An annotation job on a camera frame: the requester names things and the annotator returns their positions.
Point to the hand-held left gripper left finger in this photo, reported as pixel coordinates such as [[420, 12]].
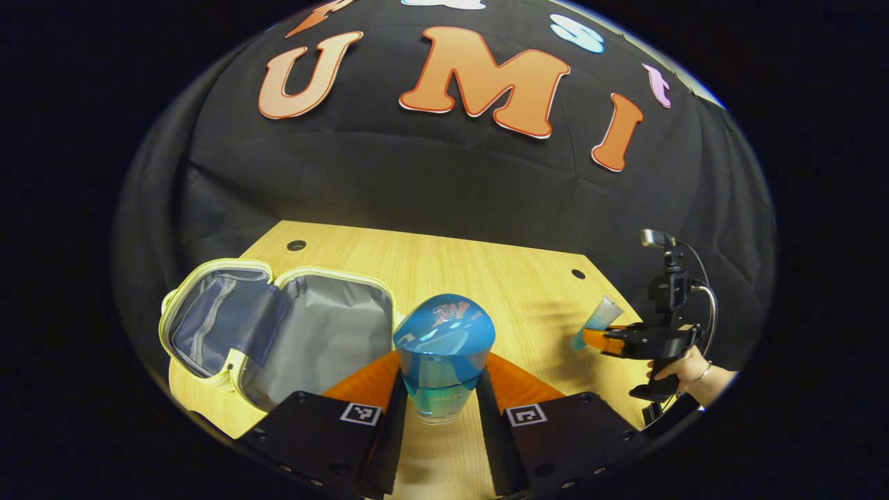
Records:
[[392, 430]]

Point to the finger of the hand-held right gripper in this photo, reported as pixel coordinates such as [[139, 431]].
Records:
[[601, 340]]

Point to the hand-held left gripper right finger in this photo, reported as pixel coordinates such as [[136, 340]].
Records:
[[489, 430]]

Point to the translucent teal tube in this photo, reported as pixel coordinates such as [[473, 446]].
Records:
[[603, 316]]

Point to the cream yellow suitcase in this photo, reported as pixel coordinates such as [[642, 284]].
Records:
[[326, 340]]

